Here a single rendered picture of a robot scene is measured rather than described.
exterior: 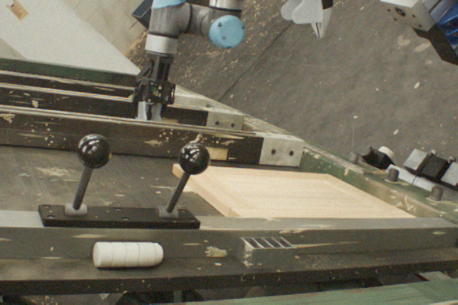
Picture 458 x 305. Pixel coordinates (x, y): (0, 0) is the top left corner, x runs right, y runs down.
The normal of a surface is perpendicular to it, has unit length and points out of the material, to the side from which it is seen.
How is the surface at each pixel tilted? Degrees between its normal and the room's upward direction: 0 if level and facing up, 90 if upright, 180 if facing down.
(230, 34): 90
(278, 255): 89
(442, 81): 0
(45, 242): 90
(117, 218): 58
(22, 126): 90
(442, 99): 0
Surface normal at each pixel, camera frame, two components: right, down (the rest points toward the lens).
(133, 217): 0.19, -0.97
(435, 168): -0.64, -0.59
